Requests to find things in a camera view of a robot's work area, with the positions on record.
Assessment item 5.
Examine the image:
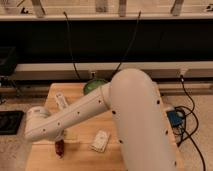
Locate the white rectangular box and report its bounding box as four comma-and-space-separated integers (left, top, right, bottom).
90, 130, 110, 153

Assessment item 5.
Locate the black cable loop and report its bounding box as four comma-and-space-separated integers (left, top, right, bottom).
62, 10, 142, 82

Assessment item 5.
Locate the blue device box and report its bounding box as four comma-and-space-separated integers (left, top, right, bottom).
167, 111, 183, 127

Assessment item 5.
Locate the green bowl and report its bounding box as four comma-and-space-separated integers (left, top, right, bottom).
83, 78, 107, 95

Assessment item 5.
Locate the dark red pepper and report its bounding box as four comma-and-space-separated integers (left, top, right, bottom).
55, 140, 64, 157

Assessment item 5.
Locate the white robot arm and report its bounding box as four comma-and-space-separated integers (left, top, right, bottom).
25, 69, 178, 171

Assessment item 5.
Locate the black floor cable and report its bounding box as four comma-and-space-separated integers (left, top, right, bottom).
172, 74, 208, 171

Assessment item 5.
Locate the black floor mat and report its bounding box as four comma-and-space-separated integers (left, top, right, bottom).
0, 110, 24, 135

